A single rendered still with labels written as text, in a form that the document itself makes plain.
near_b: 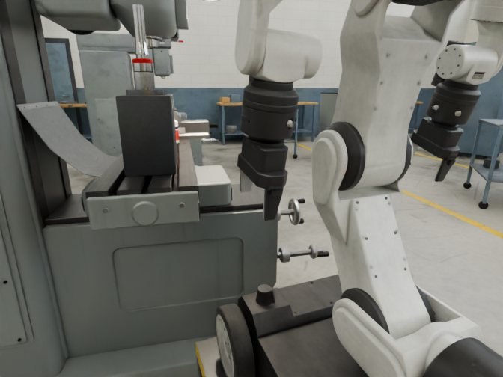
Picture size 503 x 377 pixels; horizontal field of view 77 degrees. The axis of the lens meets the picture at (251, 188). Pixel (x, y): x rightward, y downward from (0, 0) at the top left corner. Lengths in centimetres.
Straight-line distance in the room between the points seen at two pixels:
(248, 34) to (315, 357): 67
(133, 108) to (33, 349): 92
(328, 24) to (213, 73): 296
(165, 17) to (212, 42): 668
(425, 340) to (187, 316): 91
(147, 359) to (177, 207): 79
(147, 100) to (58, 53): 727
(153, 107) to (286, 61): 39
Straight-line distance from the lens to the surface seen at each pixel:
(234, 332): 84
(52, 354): 141
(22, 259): 122
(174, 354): 136
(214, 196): 112
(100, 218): 72
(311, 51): 51
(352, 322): 69
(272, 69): 48
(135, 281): 126
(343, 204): 68
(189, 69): 772
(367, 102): 64
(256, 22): 47
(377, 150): 66
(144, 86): 82
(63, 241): 122
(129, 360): 139
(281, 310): 87
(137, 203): 70
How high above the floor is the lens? 114
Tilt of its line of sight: 17 degrees down
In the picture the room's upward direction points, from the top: straight up
